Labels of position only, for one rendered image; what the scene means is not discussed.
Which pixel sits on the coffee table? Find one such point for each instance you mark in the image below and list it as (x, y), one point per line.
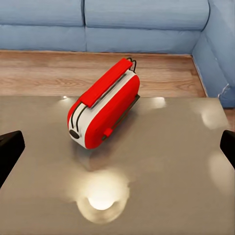
(160, 172)

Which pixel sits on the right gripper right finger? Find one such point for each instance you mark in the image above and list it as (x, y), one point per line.
(227, 145)

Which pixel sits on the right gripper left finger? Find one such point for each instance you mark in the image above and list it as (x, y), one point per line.
(11, 147)

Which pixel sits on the sofa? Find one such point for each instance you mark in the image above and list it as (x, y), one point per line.
(201, 29)

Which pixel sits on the radio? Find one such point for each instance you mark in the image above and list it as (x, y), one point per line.
(98, 111)

